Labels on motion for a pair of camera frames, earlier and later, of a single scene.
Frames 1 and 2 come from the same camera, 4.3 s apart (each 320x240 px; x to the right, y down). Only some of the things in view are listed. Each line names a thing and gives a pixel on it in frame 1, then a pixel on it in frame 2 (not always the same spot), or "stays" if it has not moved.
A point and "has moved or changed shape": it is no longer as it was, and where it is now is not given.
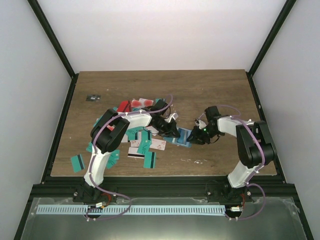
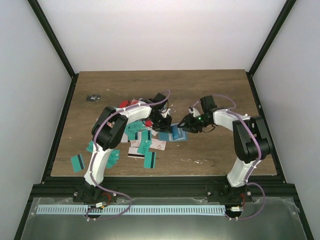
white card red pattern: x=158 y=144 stays
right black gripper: x=197 y=138 to x=189 y=124
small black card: x=93 y=98 stays
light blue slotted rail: x=130 y=209 stays
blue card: x=184 y=134 has moved or changed shape
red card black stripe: x=125 y=106 stays
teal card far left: x=90 y=147 stays
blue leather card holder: x=182 y=140 has moved or changed shape
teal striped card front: x=149 y=161 stays
